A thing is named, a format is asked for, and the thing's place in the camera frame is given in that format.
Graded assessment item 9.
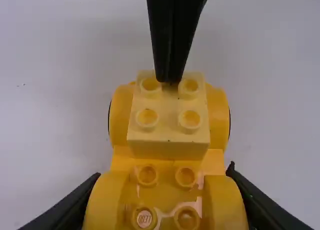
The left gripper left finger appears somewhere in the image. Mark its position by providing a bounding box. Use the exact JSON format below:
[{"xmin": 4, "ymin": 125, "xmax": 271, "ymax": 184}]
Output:
[{"xmin": 18, "ymin": 172, "xmax": 102, "ymax": 230}]

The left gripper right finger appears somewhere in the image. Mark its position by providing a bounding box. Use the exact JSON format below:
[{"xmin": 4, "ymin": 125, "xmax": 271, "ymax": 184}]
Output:
[{"xmin": 226, "ymin": 161, "xmax": 316, "ymax": 230}]

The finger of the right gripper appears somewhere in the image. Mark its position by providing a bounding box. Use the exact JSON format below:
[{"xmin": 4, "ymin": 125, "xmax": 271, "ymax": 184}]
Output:
[
  {"xmin": 170, "ymin": 0, "xmax": 213, "ymax": 85},
  {"xmin": 144, "ymin": 0, "xmax": 176, "ymax": 84}
]

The yellow toy car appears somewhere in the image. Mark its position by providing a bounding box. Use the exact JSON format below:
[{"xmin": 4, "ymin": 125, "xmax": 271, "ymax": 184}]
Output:
[{"xmin": 83, "ymin": 69, "xmax": 250, "ymax": 230}]

